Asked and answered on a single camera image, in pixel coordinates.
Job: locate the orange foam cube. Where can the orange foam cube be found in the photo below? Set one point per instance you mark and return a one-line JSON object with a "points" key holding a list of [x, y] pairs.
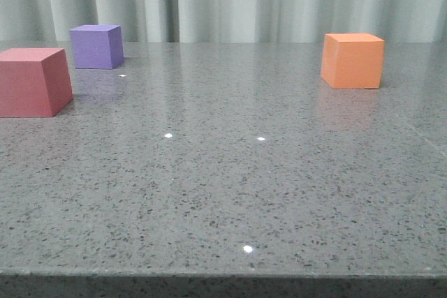
{"points": [[352, 60]]}

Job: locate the pale green curtain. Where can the pale green curtain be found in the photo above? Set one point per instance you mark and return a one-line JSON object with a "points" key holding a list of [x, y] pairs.
{"points": [[227, 21]]}

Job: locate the purple foam cube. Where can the purple foam cube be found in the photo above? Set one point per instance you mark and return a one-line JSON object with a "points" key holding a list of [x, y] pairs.
{"points": [[97, 46]]}

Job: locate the red foam cube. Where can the red foam cube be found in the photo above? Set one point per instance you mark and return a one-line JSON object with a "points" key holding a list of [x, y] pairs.
{"points": [[35, 82]]}

